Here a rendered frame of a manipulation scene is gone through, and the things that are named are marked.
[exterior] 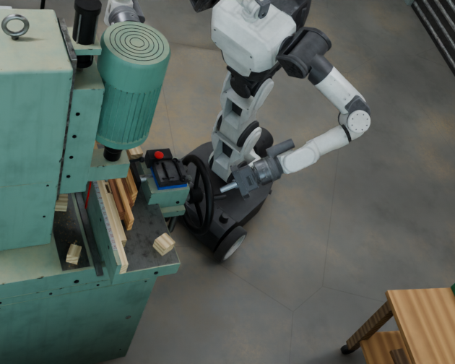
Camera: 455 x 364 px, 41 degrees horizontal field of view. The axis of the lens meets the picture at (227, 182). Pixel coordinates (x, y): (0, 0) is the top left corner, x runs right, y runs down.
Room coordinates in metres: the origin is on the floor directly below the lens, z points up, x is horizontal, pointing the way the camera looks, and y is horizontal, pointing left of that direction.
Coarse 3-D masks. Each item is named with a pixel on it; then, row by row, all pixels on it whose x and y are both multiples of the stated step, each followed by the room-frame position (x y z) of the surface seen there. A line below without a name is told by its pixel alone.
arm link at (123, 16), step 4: (120, 12) 1.45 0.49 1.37; (124, 12) 1.45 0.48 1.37; (128, 12) 1.46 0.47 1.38; (132, 12) 1.47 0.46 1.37; (116, 16) 1.43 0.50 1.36; (120, 16) 1.43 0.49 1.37; (124, 16) 1.44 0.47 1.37; (128, 16) 1.44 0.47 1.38; (132, 16) 1.45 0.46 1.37; (136, 16) 1.47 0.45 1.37; (112, 20) 1.43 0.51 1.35; (116, 20) 1.42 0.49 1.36; (120, 20) 1.42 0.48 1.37; (124, 20) 1.42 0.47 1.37; (128, 20) 1.42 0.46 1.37; (132, 20) 1.43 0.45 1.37; (136, 20) 1.44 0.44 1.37; (112, 24) 1.42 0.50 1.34
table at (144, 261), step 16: (144, 208) 1.19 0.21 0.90; (160, 208) 1.22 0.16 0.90; (176, 208) 1.27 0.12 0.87; (96, 224) 1.08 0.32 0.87; (144, 224) 1.13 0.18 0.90; (160, 224) 1.16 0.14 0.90; (128, 240) 1.05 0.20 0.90; (144, 240) 1.08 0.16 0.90; (128, 256) 1.00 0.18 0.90; (144, 256) 1.03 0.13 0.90; (160, 256) 1.05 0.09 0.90; (176, 256) 1.07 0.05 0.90; (112, 272) 0.94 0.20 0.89; (128, 272) 0.95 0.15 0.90; (144, 272) 0.99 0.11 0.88; (160, 272) 1.02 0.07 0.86
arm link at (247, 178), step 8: (264, 160) 1.49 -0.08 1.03; (232, 168) 1.44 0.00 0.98; (240, 168) 1.45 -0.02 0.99; (248, 168) 1.46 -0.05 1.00; (256, 168) 1.46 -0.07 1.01; (264, 168) 1.46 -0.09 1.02; (240, 176) 1.43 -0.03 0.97; (248, 176) 1.44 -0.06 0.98; (256, 176) 1.45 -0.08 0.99; (264, 176) 1.45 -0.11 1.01; (272, 176) 1.46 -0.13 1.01; (240, 184) 1.41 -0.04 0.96; (248, 184) 1.42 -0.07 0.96; (256, 184) 1.43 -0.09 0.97; (264, 184) 1.45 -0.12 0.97; (240, 192) 1.41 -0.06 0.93
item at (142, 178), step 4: (132, 164) 1.26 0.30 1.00; (132, 168) 1.24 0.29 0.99; (136, 168) 1.25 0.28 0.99; (132, 172) 1.24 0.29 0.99; (136, 172) 1.24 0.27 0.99; (136, 176) 1.22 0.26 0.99; (140, 176) 1.25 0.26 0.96; (144, 176) 1.26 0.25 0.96; (148, 176) 1.27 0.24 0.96; (152, 176) 1.28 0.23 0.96; (136, 180) 1.21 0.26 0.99; (140, 180) 1.21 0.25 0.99; (144, 180) 1.25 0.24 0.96; (136, 184) 1.20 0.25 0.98; (140, 184) 1.21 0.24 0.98; (136, 196) 1.21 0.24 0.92
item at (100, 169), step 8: (96, 152) 1.18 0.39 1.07; (96, 160) 1.15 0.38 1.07; (104, 160) 1.16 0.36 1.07; (120, 160) 1.19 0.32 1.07; (128, 160) 1.20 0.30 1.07; (96, 168) 1.13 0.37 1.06; (104, 168) 1.14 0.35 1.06; (112, 168) 1.16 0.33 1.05; (120, 168) 1.18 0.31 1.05; (128, 168) 1.19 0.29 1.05; (88, 176) 1.12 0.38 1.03; (96, 176) 1.13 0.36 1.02; (104, 176) 1.15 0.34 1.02; (112, 176) 1.16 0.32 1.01; (120, 176) 1.18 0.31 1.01
